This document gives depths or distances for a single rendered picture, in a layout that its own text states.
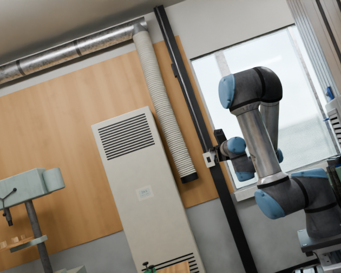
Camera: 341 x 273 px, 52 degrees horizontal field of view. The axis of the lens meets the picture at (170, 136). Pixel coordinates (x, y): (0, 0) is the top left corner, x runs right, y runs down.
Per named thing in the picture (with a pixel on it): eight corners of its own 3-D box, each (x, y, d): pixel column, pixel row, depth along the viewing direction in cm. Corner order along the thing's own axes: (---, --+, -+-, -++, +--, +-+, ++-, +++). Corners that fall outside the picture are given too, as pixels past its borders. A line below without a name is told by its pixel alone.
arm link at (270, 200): (313, 209, 120) (257, 62, 125) (274, 224, 117) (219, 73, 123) (296, 207, 131) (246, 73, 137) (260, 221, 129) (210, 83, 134)
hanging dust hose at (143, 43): (180, 184, 317) (131, 41, 331) (198, 177, 316) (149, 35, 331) (179, 184, 299) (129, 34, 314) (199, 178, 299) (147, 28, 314)
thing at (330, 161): (328, 168, 181) (324, 157, 181) (348, 161, 181) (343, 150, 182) (341, 167, 168) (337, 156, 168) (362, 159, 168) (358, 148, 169)
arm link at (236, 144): (234, 157, 146) (227, 138, 147) (226, 160, 157) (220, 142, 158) (250, 151, 148) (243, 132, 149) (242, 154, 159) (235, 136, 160)
